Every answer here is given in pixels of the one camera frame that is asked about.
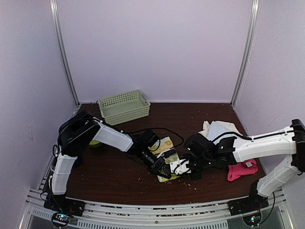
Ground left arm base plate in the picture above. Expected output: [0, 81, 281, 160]
[43, 194, 85, 217]

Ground pink towel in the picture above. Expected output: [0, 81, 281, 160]
[227, 159, 258, 182]

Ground green patterned towel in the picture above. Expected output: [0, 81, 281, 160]
[150, 135, 184, 184]

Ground aluminium front rail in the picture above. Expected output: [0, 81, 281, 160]
[17, 188, 296, 229]

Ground cream white towel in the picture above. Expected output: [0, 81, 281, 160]
[198, 121, 241, 140]

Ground dark blue mug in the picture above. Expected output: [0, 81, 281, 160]
[73, 156, 83, 168]

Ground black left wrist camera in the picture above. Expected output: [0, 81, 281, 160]
[140, 129, 159, 147]

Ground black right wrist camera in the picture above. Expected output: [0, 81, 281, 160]
[183, 133, 210, 157]

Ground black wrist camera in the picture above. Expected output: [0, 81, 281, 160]
[140, 129, 159, 147]
[183, 133, 210, 157]

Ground aluminium frame post left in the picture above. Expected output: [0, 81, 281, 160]
[50, 0, 80, 106]

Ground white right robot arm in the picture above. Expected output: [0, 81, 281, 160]
[164, 119, 305, 211]

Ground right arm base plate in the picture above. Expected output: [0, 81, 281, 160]
[228, 196, 269, 216]

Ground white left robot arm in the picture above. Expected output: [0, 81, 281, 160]
[49, 110, 171, 212]

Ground aluminium frame post right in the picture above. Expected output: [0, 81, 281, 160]
[231, 0, 260, 109]

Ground pale green plastic basket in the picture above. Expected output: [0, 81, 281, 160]
[98, 90, 151, 125]

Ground aluminium frame post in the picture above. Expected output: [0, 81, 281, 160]
[231, 0, 260, 109]
[50, 0, 80, 106]

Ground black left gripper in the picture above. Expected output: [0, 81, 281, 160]
[139, 147, 172, 179]

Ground lime green bowl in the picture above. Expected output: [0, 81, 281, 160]
[89, 141, 102, 148]

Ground light blue towel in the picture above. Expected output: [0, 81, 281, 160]
[206, 121, 240, 141]

